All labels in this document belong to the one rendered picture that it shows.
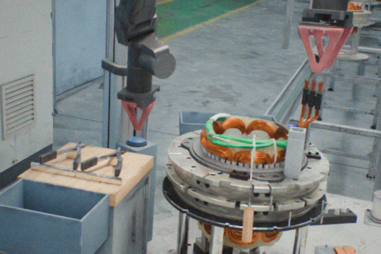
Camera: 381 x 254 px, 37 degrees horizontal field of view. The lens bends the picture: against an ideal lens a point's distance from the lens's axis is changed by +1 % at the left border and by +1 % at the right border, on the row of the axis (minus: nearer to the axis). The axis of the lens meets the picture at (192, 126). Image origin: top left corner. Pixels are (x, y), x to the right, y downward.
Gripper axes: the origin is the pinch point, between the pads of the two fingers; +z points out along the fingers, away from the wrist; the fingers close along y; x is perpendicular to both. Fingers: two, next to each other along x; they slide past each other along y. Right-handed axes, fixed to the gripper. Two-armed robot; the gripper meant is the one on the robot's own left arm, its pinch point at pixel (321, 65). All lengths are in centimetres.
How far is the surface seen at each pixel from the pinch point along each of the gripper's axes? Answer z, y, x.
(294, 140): 13.8, 0.3, 3.2
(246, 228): 28.2, -8.7, 7.8
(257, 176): 20.5, -2.9, 8.4
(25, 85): 50, 174, 203
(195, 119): 22, 38, 38
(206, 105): 90, 396, 173
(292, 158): 17.1, 0.6, 3.3
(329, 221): 47, 53, 2
